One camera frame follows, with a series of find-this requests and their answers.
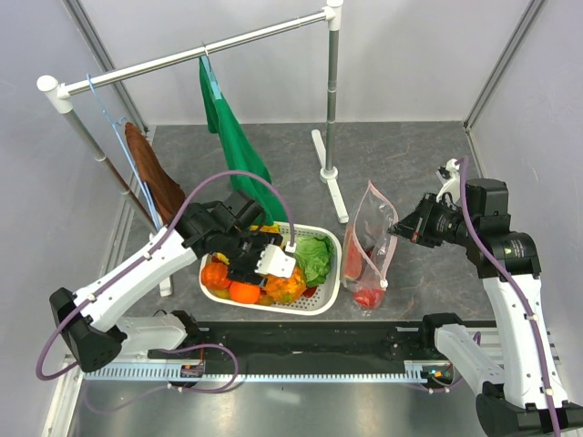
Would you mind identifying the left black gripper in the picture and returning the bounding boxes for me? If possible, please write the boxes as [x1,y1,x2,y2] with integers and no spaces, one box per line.
[221,228,283,290]

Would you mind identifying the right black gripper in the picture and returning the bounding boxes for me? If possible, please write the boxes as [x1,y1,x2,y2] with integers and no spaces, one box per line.
[388,191,479,248]

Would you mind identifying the orange toy pineapple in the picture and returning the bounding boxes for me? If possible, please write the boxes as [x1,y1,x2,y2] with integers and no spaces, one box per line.
[263,267,307,305]

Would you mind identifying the clear pink zip top bag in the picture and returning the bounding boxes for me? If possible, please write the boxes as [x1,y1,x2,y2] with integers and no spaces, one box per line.
[341,183,398,295]

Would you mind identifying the toy watermelon slice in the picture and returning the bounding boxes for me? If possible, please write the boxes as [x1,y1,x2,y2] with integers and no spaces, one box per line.
[343,227,364,283]

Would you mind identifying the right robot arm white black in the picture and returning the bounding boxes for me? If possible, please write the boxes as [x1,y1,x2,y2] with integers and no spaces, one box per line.
[389,178,582,436]

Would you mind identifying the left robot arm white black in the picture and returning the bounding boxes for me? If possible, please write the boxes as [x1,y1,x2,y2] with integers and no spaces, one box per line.
[49,190,296,372]

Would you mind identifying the yellow toy bananas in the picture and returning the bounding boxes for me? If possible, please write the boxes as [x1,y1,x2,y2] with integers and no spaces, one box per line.
[211,253,230,265]

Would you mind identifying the orange toy pumpkin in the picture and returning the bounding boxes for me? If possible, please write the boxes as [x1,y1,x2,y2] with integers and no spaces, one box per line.
[200,263,231,290]

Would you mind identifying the toy orange fruit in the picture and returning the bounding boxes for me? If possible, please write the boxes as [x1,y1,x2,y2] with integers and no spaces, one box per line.
[229,281,261,304]

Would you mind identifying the green toy lettuce leaf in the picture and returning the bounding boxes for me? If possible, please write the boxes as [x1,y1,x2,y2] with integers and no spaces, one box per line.
[294,236,334,288]

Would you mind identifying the red toy pepper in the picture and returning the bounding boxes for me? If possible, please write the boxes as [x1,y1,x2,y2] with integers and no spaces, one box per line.
[302,287,317,298]

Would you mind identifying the brown cloth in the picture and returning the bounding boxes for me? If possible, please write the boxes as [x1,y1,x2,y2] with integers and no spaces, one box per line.
[125,122,186,225]

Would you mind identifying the green shirt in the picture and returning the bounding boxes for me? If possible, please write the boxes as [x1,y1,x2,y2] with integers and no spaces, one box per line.
[199,60,288,224]

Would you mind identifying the white perforated plastic basket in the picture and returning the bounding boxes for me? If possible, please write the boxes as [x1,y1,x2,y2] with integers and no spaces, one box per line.
[199,224,342,316]

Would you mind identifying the blue hanger with shirt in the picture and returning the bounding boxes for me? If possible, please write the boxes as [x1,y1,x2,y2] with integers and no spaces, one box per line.
[199,45,223,100]

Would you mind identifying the white clothes rack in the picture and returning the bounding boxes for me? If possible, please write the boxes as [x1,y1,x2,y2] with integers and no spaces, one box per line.
[36,0,351,298]

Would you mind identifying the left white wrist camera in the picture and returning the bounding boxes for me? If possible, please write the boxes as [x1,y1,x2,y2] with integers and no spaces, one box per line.
[254,244,296,279]

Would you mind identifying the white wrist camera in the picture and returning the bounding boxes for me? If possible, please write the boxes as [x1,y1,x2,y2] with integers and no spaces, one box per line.
[254,244,296,279]
[436,158,461,205]

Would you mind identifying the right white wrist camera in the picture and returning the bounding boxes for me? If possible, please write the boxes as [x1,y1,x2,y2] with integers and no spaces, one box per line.
[436,158,461,205]

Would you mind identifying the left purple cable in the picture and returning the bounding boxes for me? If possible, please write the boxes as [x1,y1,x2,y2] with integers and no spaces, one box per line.
[35,169,296,381]

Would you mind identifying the light blue wire hanger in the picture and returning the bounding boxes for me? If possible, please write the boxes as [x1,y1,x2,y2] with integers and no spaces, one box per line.
[86,74,162,230]

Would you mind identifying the white slotted cable duct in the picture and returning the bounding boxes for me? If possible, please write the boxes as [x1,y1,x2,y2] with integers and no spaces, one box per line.
[85,362,426,384]

